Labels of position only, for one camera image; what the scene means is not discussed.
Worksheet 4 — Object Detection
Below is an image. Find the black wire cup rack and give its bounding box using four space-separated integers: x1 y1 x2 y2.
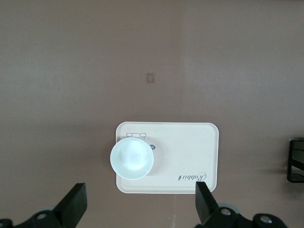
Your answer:
286 137 304 184

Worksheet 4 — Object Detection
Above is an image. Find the beige rabbit print tray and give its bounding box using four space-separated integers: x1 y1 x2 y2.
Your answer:
115 122 220 194

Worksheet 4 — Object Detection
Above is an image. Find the white bowl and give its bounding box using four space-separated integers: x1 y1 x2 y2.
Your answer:
110 138 156 181

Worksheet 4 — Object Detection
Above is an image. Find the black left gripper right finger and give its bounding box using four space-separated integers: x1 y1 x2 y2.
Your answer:
195 181 292 228

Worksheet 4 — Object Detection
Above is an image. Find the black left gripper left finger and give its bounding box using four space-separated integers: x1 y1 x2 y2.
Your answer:
0 182 87 228

